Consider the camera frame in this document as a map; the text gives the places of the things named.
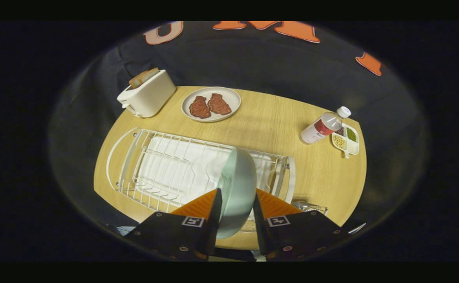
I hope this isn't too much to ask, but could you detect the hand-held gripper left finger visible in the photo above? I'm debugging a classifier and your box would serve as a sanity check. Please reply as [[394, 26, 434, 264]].
[[125, 188, 223, 261]]

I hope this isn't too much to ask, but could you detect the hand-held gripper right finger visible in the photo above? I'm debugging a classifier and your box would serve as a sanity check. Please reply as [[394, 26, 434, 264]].
[[252, 188, 349, 261]]

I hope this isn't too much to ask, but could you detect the pale green plate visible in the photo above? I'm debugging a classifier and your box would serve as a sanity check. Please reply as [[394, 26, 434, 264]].
[[216, 147, 258, 239]]

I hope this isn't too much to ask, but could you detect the small metal wire basket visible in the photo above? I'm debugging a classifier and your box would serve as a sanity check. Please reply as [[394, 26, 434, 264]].
[[291, 200, 329, 215]]

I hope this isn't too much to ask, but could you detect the white wire dish rack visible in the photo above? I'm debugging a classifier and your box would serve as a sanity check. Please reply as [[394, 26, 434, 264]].
[[106, 127, 296, 232]]

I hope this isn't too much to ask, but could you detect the white divided condiment dish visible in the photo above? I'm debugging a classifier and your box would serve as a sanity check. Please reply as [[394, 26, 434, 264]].
[[331, 123, 360, 159]]

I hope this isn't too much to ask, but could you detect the beige plate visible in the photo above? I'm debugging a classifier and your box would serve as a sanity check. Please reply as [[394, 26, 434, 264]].
[[181, 86, 241, 123]]

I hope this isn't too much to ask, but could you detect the clear bottle red label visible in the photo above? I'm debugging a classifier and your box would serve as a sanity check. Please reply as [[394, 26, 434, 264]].
[[300, 106, 351, 145]]

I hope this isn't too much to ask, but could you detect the red meat piece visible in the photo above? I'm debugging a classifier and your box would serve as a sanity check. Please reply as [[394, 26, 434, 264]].
[[207, 93, 232, 116], [189, 96, 212, 119]]

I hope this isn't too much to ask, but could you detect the white toaster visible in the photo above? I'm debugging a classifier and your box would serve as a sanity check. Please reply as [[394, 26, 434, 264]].
[[117, 70, 177, 118]]

